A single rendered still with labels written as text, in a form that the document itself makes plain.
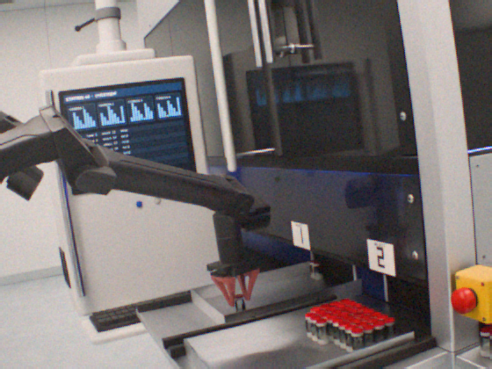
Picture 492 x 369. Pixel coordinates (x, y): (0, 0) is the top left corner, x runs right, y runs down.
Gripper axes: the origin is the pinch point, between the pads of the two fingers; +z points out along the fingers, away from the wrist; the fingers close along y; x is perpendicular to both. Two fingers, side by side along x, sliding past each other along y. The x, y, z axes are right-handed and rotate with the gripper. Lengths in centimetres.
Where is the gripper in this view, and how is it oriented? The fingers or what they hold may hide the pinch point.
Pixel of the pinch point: (239, 300)
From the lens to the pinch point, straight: 124.5
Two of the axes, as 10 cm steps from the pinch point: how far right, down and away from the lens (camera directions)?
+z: 1.4, 9.8, 1.1
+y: 7.7, -1.8, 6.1
